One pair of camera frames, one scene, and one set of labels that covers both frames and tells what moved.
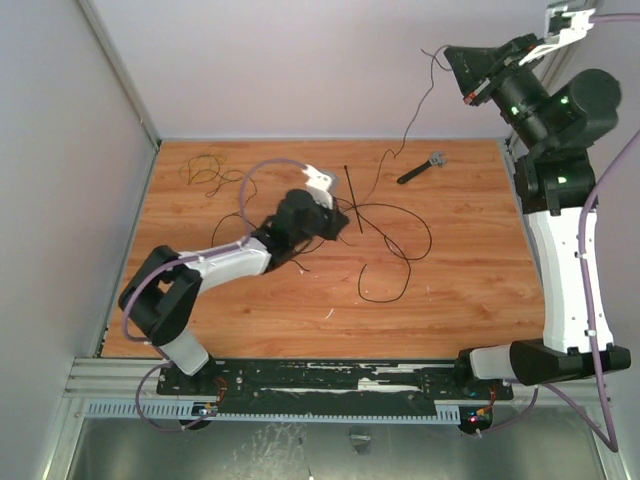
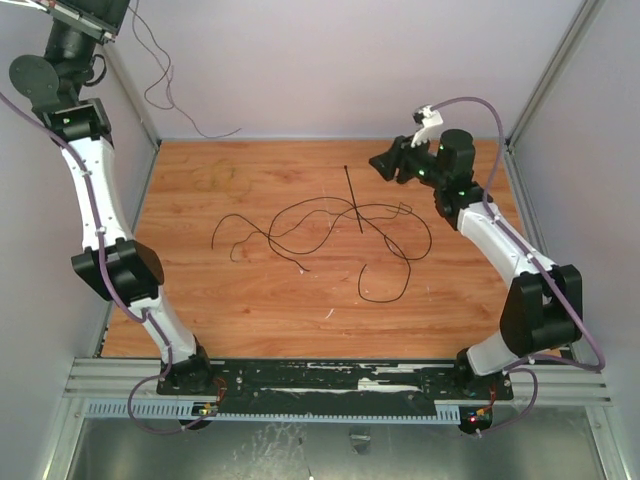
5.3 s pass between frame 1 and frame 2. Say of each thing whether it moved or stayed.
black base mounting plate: stayed
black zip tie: stayed
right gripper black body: moved
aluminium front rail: stayed
